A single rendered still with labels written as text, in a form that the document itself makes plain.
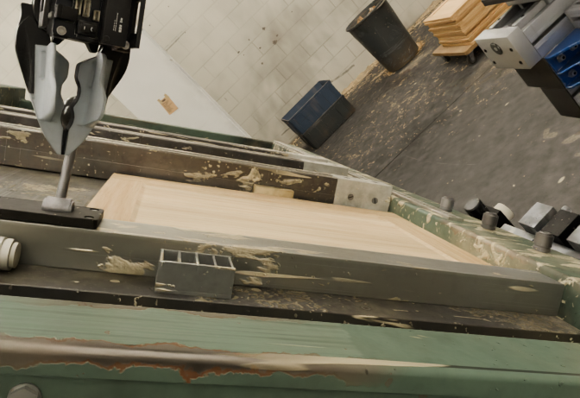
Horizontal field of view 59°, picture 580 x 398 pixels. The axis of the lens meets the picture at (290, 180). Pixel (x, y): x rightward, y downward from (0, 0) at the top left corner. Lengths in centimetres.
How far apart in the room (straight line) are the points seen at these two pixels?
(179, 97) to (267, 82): 170
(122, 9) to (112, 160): 60
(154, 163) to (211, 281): 55
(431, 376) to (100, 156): 80
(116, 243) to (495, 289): 42
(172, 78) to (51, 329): 454
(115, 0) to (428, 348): 33
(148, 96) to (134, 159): 382
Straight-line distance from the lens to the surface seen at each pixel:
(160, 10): 623
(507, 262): 78
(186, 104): 480
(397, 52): 540
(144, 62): 481
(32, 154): 103
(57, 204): 53
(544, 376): 37
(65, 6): 43
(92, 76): 49
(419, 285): 59
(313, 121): 526
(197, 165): 101
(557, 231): 100
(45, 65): 48
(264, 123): 625
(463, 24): 412
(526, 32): 120
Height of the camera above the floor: 137
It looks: 15 degrees down
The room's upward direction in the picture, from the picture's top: 45 degrees counter-clockwise
